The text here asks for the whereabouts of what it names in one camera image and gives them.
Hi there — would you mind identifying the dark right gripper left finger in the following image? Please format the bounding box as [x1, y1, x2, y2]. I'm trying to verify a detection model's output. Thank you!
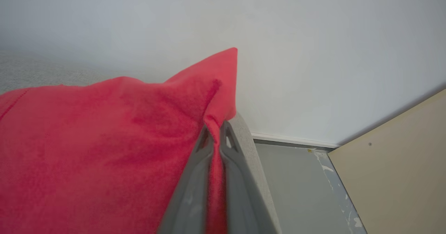
[157, 124, 214, 234]

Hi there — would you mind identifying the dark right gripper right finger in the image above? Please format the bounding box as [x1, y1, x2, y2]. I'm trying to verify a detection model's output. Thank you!
[220, 121, 278, 234]

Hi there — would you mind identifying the red garment with striped trim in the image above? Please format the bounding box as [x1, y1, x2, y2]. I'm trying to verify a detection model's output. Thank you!
[0, 47, 239, 234]

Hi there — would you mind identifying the beige wooden panel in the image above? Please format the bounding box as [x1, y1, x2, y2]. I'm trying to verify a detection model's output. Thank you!
[327, 89, 446, 234]

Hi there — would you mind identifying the white wall baseboard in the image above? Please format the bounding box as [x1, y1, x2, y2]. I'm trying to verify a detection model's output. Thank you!
[250, 132, 341, 149]

